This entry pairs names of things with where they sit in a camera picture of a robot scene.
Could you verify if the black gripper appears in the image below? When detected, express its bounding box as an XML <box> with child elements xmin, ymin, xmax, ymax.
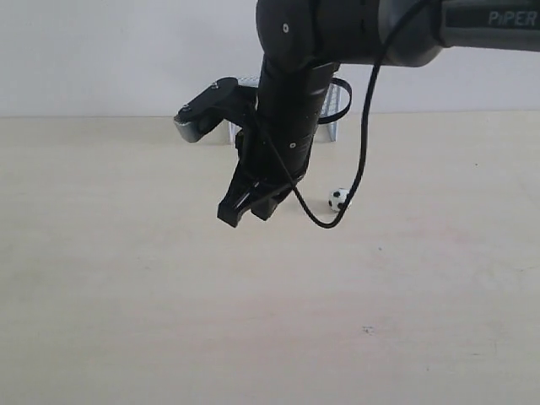
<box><xmin>217</xmin><ymin>127</ymin><xmax>308</xmax><ymax>228</ymax></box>

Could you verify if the small black white soccer ball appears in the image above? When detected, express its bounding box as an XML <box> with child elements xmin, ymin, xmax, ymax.
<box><xmin>327</xmin><ymin>187</ymin><xmax>350</xmax><ymax>213</ymax></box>

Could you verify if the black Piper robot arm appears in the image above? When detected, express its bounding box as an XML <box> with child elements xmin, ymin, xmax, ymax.
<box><xmin>218</xmin><ymin>1</ymin><xmax>539</xmax><ymax>226</ymax></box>

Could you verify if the light blue mini goal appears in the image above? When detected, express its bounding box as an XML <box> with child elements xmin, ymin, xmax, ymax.
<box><xmin>228</xmin><ymin>76</ymin><xmax>352</xmax><ymax>144</ymax></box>

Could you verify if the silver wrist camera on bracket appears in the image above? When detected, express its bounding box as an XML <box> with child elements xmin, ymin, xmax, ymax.
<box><xmin>173</xmin><ymin>77</ymin><xmax>257</xmax><ymax>143</ymax></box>

